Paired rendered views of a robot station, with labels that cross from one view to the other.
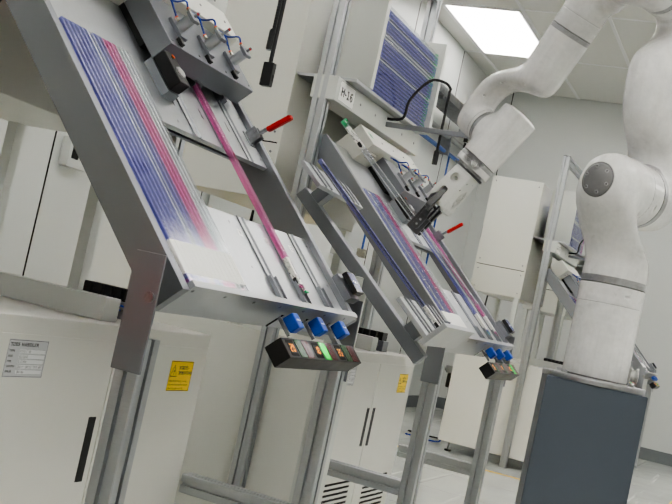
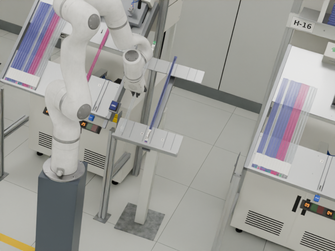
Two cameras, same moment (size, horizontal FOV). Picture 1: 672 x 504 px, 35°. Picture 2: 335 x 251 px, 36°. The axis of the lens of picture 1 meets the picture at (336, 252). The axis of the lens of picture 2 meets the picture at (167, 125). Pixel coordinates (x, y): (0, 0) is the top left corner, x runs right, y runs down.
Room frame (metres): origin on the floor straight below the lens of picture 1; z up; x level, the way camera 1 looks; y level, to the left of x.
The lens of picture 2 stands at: (2.14, -2.41, 2.17)
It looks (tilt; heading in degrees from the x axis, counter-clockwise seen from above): 31 degrees down; 82
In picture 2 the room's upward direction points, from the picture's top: 11 degrees clockwise
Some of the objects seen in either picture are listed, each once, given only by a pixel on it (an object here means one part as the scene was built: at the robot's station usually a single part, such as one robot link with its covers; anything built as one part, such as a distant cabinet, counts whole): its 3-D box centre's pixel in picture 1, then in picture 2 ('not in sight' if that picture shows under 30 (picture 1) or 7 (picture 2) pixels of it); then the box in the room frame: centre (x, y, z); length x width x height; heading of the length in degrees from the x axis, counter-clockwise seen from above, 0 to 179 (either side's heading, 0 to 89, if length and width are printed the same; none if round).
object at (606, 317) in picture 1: (602, 335); (65, 152); (1.97, -0.52, 0.79); 0.19 x 0.19 x 0.18
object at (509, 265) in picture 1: (531, 311); not in sight; (6.68, -1.29, 0.95); 1.36 x 0.82 x 1.90; 67
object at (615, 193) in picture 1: (616, 221); (63, 108); (1.95, -0.50, 1.00); 0.19 x 0.12 x 0.24; 133
